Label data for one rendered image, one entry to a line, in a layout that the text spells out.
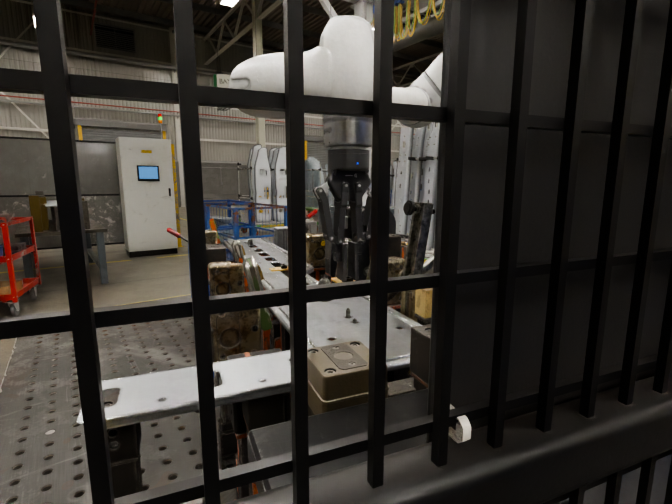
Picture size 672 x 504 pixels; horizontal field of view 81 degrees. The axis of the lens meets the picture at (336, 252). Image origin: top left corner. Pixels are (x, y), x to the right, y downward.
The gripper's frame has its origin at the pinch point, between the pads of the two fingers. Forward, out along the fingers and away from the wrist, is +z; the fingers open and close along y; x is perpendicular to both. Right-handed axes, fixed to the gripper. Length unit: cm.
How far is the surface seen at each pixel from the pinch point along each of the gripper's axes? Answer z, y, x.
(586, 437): -5, 15, 57
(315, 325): 11.0, 7.2, 2.0
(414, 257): 0.0, -13.7, 1.5
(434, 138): -75, -314, -405
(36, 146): -72, 226, -741
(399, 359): 11.2, 0.2, 19.3
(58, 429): 41, 57, -34
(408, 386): 10.9, 3.7, 27.0
